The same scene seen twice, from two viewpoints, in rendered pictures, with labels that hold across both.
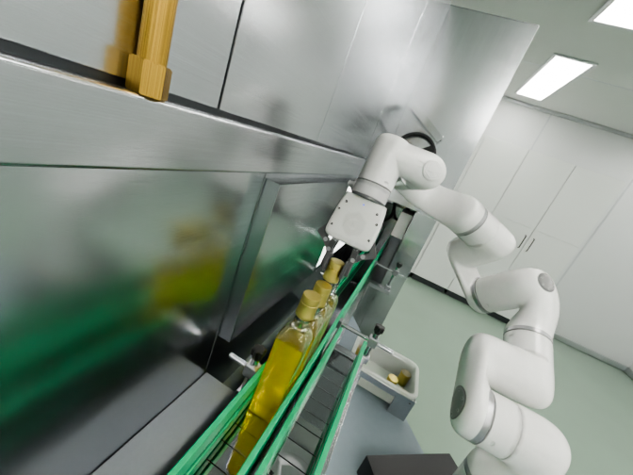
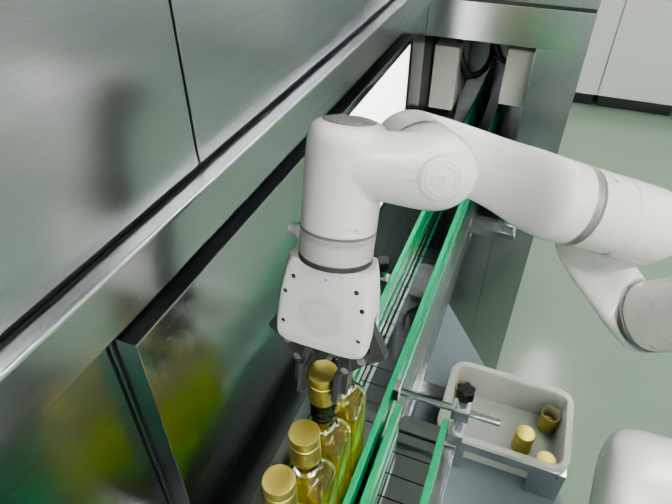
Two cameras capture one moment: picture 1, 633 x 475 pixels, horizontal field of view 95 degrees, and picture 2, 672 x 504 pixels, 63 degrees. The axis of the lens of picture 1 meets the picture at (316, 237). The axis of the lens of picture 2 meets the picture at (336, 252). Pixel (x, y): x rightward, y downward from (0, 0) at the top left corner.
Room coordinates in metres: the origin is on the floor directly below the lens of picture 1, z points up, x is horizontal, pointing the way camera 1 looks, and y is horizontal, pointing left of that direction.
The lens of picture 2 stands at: (0.18, -0.12, 1.68)
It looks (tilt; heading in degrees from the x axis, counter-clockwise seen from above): 39 degrees down; 7
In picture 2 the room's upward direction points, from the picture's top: straight up
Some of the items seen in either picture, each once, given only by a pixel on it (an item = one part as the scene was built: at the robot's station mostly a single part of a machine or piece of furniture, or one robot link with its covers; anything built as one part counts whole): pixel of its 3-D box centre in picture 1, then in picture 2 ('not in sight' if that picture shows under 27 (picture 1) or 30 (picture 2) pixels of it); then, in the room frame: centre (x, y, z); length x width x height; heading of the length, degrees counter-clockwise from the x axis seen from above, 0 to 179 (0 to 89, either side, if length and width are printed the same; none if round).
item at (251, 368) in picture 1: (241, 368); not in sight; (0.46, 0.04, 0.94); 0.07 x 0.04 x 0.13; 75
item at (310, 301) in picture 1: (308, 304); (280, 490); (0.45, -0.03, 1.14); 0.04 x 0.04 x 0.04
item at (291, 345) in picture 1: (282, 368); not in sight; (0.45, -0.03, 0.99); 0.06 x 0.06 x 0.21; 75
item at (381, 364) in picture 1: (380, 371); (502, 424); (0.80, -0.36, 0.80); 0.22 x 0.17 x 0.09; 75
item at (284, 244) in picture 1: (324, 228); (323, 219); (0.91, -0.01, 1.15); 0.90 x 0.03 x 0.34; 165
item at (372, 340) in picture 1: (364, 338); (445, 408); (0.71, -0.23, 0.95); 0.17 x 0.03 x 0.12; 75
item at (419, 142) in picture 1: (413, 155); not in sight; (1.54, -0.30, 1.49); 0.21 x 0.05 x 0.21; 75
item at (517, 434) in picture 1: (509, 449); not in sight; (0.41, -0.44, 1.05); 0.13 x 0.10 x 0.16; 76
